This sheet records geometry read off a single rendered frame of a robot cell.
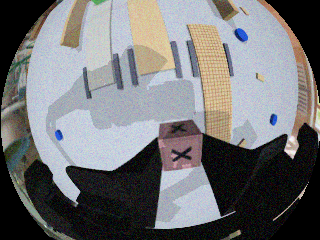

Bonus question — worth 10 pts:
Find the blue oval disc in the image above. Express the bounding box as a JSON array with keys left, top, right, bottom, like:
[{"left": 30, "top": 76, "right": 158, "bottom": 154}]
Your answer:
[
  {"left": 271, "top": 113, "right": 277, "bottom": 125},
  {"left": 233, "top": 28, "right": 248, "bottom": 41},
  {"left": 55, "top": 131, "right": 63, "bottom": 141}
]

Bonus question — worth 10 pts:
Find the pink cube with black x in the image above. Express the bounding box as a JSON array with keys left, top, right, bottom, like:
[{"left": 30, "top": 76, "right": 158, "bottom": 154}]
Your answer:
[{"left": 157, "top": 119, "right": 203, "bottom": 172}]

